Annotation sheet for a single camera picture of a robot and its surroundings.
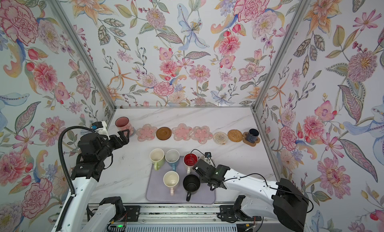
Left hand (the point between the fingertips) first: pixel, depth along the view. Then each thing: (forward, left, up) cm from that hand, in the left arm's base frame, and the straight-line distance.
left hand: (124, 132), depth 75 cm
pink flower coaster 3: (+17, -41, -26) cm, 51 cm away
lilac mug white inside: (-5, -39, -17) cm, 43 cm away
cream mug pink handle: (-15, -22, -23) cm, 36 cm away
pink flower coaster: (+19, -2, -26) cm, 32 cm away
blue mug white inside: (-4, -22, -20) cm, 30 cm away
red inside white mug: (-5, -32, -22) cm, 40 cm away
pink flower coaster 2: (+19, -27, -26) cm, 42 cm away
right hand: (-13, -40, -22) cm, 47 cm away
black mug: (-18, -33, -24) cm, 44 cm away
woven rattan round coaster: (+15, -64, -25) cm, 70 cm away
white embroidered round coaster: (+13, -54, -26) cm, 61 cm away
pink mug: (+17, +11, -15) cm, 25 cm away
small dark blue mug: (+11, -73, -19) cm, 77 cm away
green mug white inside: (-3, -13, -20) cm, 24 cm away
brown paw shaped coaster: (+10, -70, -24) cm, 75 cm away
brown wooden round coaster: (+18, -14, -26) cm, 34 cm away
